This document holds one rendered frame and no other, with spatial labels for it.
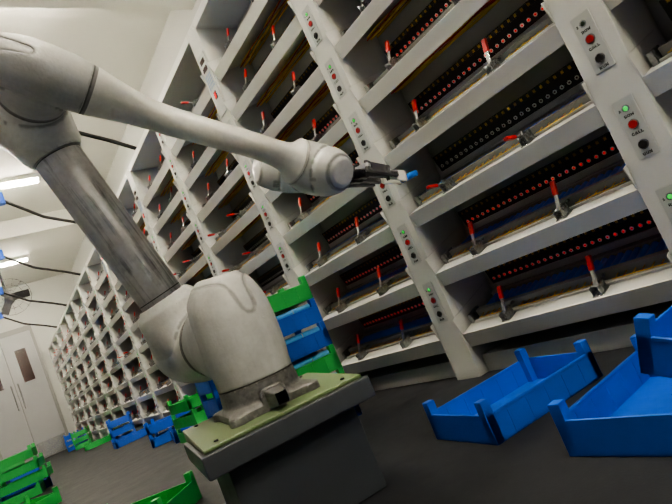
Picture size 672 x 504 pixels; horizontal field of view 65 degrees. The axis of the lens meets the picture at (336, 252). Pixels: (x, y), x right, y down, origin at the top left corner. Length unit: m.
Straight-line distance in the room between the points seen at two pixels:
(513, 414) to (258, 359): 0.48
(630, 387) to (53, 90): 1.15
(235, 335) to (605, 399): 0.64
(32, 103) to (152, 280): 0.41
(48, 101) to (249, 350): 0.60
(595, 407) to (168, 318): 0.82
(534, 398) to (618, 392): 0.15
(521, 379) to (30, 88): 1.18
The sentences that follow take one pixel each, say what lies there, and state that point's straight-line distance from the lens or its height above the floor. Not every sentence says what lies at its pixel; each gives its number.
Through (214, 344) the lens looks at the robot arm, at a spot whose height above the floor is 0.36.
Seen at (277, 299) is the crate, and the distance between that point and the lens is 1.67.
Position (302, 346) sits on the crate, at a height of 0.27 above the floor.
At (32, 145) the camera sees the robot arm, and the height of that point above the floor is 0.87.
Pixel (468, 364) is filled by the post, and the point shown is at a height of 0.04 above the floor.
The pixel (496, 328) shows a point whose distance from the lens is 1.48.
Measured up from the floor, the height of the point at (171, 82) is 1.66.
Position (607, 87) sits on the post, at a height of 0.52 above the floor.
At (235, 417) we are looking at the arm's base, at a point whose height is 0.23.
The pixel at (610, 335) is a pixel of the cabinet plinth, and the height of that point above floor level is 0.03.
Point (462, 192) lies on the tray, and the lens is 1.43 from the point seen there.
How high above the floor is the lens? 0.33
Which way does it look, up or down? 6 degrees up
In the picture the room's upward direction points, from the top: 23 degrees counter-clockwise
